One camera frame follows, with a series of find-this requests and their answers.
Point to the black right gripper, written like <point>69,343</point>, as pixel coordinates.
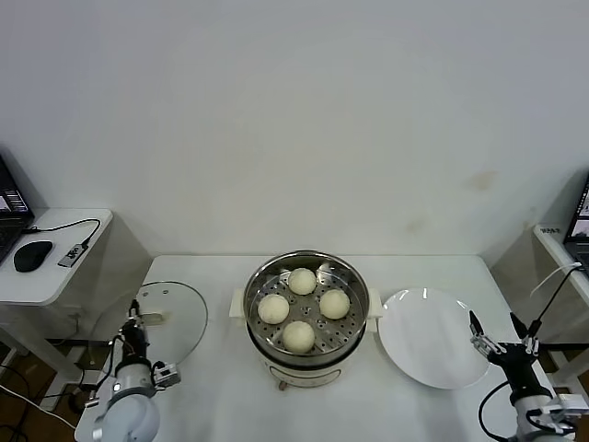
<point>517,366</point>

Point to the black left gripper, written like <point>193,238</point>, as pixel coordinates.
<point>135,343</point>

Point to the white steamed baozi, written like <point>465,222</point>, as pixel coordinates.
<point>302,281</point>
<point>334,304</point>
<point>273,308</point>
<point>298,336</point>

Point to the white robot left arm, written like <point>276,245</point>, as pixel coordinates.
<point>129,414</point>

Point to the perforated steel steamer basket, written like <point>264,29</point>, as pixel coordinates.
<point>343,329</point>

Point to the white side table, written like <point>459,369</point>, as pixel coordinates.
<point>511,267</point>
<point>55,285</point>

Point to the white round plate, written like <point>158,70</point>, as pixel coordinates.
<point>428,340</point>

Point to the grey usb hub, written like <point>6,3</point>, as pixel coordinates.
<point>72,256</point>

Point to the black computer mouse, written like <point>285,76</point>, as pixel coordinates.
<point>32,256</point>

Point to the small printed table label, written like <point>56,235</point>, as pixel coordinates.
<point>550,230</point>

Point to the black open laptop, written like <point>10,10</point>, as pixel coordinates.
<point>580,230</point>
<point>11,202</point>

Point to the cream electric cooker base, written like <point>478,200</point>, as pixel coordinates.
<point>303,373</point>

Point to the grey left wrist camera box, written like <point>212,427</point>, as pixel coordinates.
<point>166,374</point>

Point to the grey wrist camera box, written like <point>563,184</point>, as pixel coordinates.
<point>563,407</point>
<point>166,374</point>

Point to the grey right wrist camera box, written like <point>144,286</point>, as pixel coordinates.
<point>563,407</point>

